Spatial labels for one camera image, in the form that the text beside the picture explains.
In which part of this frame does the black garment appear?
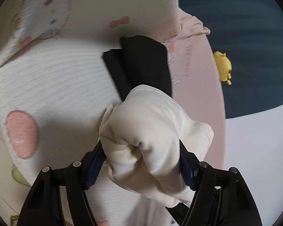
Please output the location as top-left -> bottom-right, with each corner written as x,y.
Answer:
102,35 -> 173,104

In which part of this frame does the pink cream printed blanket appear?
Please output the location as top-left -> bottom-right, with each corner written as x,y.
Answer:
0,0 -> 226,226

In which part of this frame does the cream shirt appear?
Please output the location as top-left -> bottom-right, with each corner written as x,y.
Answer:
99,85 -> 214,209

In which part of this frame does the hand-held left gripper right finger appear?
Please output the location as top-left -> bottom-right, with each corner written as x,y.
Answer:
179,140 -> 264,226

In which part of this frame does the yellow plush toy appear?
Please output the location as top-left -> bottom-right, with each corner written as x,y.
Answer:
213,51 -> 232,86

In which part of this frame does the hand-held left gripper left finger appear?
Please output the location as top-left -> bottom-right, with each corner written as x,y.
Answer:
17,144 -> 106,226

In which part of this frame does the dark teal cloth panel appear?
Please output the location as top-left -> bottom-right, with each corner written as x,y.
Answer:
177,0 -> 283,119

